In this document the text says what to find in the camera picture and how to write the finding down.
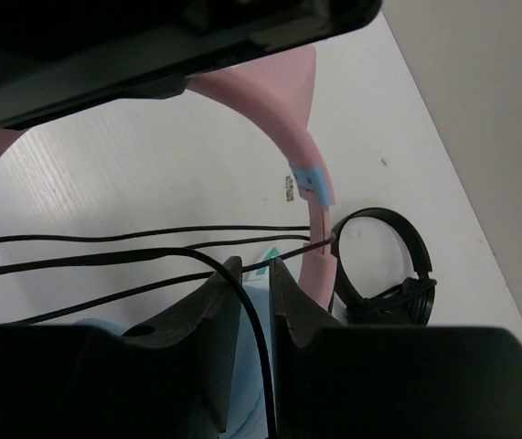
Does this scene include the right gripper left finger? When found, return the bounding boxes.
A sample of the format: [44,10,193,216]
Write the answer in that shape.
[0,273,241,438]

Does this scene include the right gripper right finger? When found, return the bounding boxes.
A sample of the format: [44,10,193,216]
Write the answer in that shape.
[269,260,522,438]

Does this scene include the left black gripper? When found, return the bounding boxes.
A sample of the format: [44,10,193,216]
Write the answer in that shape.
[0,1,381,130]

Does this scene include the thin black audio cable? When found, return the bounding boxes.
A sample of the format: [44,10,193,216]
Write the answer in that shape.
[0,224,337,439]

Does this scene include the pink blue cat-ear headphones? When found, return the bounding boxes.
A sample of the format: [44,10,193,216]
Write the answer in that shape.
[0,47,336,438]

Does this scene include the black headphones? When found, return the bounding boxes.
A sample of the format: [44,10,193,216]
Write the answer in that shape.
[327,207,437,327]

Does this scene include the white teal cat-ear headphones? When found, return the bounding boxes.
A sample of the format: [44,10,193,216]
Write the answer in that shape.
[246,244,284,282]

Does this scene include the small brown debris piece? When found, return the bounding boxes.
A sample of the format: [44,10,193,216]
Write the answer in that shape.
[284,175,295,202]

